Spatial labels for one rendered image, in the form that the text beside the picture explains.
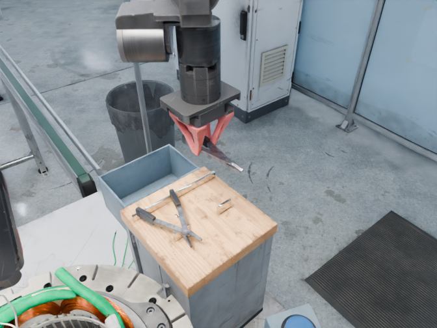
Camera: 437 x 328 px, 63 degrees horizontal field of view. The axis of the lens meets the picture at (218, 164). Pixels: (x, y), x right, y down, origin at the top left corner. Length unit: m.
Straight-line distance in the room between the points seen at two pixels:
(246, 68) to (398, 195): 1.28
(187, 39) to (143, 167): 0.38
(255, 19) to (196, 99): 2.02
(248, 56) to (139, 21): 2.12
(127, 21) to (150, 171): 0.40
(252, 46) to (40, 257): 1.94
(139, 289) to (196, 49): 0.32
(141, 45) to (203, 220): 0.30
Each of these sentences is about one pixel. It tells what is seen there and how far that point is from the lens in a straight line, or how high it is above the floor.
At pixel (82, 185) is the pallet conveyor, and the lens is 1.22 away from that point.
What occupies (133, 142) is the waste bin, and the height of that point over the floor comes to 0.36.
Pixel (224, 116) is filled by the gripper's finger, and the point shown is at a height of 1.25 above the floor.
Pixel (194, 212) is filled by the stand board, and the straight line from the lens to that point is 0.63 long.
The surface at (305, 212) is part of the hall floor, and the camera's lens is 2.14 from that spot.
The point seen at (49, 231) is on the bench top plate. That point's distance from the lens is 1.07.
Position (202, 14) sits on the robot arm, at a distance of 0.42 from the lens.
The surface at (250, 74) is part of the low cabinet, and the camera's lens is 2.62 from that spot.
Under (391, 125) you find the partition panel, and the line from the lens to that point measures 2.72.
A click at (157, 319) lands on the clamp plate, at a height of 1.10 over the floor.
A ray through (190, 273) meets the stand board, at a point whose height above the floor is 1.06.
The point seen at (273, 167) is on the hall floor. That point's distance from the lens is 2.40.
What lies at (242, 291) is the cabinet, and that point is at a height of 0.92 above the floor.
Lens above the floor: 1.52
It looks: 39 degrees down
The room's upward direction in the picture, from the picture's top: straight up
